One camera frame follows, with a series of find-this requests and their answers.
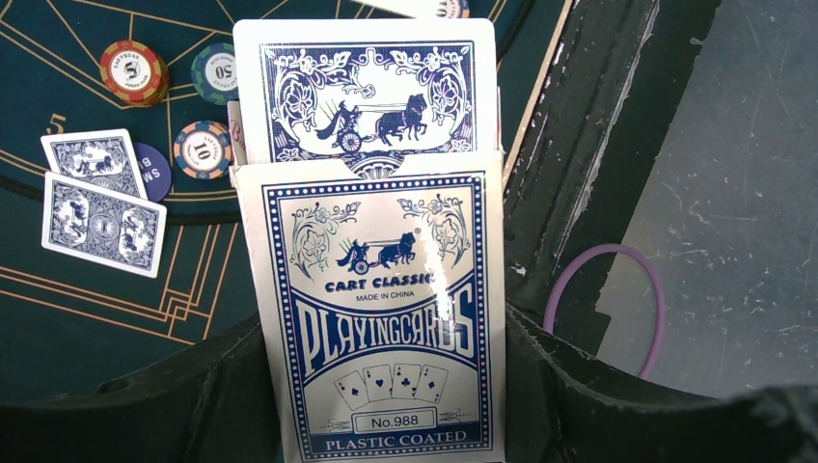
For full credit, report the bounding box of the teal poker chip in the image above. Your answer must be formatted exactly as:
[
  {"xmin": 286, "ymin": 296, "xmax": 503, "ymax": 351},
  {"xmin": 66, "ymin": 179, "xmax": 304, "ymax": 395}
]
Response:
[{"xmin": 190, "ymin": 42, "xmax": 238, "ymax": 105}]

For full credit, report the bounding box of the orange poker chip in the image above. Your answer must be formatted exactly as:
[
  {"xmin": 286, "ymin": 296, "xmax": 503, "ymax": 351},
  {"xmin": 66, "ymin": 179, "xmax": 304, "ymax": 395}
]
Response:
[{"xmin": 99, "ymin": 40, "xmax": 170, "ymax": 107}]

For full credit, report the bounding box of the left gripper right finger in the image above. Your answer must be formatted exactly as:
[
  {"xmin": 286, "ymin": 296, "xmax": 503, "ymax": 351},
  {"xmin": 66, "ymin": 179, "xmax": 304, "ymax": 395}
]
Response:
[{"xmin": 505, "ymin": 307, "xmax": 817, "ymax": 462}]

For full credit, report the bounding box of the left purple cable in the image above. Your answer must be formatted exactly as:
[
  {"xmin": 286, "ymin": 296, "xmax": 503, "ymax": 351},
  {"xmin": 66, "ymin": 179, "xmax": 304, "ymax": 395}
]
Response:
[{"xmin": 543, "ymin": 243, "xmax": 668, "ymax": 379}]

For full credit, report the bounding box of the dark green rectangular poker mat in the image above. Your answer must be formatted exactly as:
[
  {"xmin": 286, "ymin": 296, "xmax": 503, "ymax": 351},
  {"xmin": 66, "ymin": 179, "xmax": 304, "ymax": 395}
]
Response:
[{"xmin": 0, "ymin": 0, "xmax": 577, "ymax": 405}]

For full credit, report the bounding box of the blue backed playing card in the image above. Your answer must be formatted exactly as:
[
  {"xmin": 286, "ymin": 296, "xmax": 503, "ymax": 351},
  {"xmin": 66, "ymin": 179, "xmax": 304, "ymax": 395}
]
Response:
[
  {"xmin": 41, "ymin": 172, "xmax": 167, "ymax": 278},
  {"xmin": 41, "ymin": 128, "xmax": 148, "ymax": 199},
  {"xmin": 355, "ymin": 0, "xmax": 438, "ymax": 18},
  {"xmin": 232, "ymin": 18, "xmax": 498, "ymax": 163}
]

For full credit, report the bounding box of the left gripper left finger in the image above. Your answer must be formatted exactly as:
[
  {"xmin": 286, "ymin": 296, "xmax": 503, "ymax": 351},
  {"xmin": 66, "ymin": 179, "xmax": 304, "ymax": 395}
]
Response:
[{"xmin": 1, "ymin": 316, "xmax": 281, "ymax": 462}]

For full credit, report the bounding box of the pink white chip stack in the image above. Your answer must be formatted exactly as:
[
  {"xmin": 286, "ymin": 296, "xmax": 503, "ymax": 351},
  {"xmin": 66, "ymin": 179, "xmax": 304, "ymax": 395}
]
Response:
[{"xmin": 435, "ymin": 0, "xmax": 470, "ymax": 18}]

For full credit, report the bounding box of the blue playing card deck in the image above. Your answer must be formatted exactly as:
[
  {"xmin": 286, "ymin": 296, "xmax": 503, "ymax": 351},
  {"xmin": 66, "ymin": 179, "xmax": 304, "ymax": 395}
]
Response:
[{"xmin": 227, "ymin": 98, "xmax": 507, "ymax": 463}]

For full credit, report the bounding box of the purple round blind button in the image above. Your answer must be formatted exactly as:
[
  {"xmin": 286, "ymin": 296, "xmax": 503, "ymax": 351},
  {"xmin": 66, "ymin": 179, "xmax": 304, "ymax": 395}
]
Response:
[{"xmin": 134, "ymin": 143, "xmax": 173, "ymax": 203}]

